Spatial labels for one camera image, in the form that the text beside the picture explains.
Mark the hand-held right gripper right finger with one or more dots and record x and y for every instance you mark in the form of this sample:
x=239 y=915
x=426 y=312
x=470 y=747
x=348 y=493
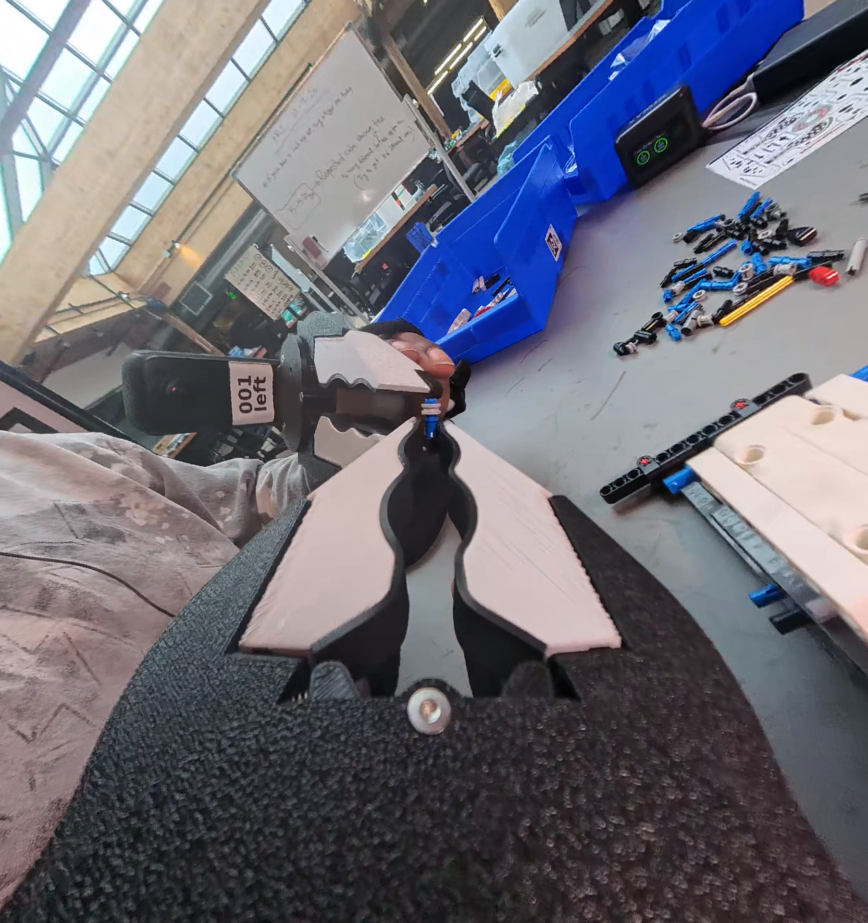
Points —
x=535 y=570

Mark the person's left hand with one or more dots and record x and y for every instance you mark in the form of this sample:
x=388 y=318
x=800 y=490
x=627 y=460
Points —
x=423 y=357

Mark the stack of clear storage boxes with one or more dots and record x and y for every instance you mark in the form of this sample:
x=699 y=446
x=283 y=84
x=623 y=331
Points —
x=528 y=36

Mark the grey desk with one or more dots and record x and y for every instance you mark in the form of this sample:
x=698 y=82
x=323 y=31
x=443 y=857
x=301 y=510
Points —
x=585 y=404

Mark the yellow toy axle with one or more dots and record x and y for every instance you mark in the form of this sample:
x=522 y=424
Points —
x=757 y=299

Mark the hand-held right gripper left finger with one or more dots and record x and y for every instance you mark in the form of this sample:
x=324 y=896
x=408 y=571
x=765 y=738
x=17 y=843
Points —
x=326 y=570

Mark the black adapter box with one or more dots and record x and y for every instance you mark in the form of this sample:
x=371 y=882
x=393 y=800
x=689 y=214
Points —
x=838 y=36

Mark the printed chart sign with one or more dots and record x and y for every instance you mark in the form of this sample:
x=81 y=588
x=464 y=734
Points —
x=261 y=281

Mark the pile of blue black pins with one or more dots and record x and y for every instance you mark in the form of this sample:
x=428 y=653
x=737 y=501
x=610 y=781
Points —
x=683 y=311

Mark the white sticker sheet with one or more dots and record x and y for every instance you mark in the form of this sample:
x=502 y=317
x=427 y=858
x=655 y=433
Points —
x=802 y=122

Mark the blue toy pin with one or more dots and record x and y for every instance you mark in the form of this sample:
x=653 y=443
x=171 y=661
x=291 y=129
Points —
x=429 y=431

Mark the whiteboard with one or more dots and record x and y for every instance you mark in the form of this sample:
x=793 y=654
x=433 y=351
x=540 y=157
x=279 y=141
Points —
x=333 y=144

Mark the blue plastic bin with tag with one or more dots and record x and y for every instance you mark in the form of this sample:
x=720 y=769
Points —
x=528 y=238

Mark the white black toy truck chassis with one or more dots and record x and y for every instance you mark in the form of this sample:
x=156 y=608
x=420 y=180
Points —
x=802 y=505

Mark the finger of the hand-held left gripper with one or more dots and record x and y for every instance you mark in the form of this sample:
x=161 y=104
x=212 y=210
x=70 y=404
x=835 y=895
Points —
x=329 y=451
x=376 y=360

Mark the black power bank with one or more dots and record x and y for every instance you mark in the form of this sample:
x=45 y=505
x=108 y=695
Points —
x=657 y=144

